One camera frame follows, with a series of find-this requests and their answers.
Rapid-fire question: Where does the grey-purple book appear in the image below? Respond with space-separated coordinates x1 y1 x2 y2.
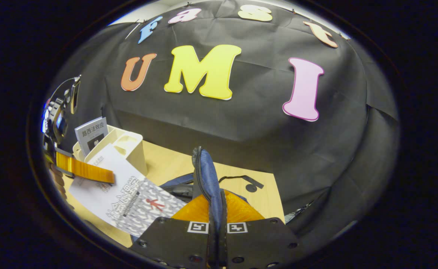
74 117 108 157

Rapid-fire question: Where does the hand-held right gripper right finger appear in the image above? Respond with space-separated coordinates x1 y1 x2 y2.
219 189 305 269

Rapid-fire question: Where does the black backdrop cloth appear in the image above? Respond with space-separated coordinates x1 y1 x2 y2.
47 0 400 239

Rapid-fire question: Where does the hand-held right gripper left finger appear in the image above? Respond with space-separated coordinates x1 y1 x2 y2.
129 192 215 269

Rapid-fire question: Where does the cream plastic bookshelf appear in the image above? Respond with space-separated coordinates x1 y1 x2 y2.
72 125 148 177

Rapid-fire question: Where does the white book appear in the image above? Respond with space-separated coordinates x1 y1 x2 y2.
69 144 186 238

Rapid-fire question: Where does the blue schoolbag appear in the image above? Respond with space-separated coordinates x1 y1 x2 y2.
129 146 265 245

